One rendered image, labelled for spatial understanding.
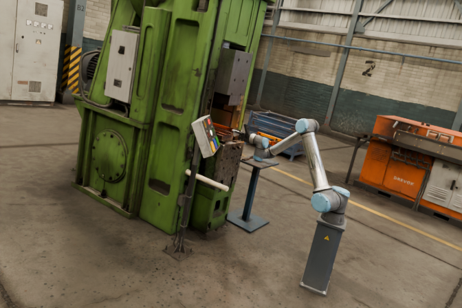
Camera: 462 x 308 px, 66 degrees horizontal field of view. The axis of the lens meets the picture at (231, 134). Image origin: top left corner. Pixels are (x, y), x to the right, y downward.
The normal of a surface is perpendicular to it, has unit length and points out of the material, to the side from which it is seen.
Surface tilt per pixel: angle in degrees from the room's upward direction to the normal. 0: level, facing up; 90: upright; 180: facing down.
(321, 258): 90
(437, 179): 90
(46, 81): 90
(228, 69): 90
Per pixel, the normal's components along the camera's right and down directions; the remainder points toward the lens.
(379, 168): -0.64, 0.07
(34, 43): 0.73, 0.29
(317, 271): -0.37, 0.12
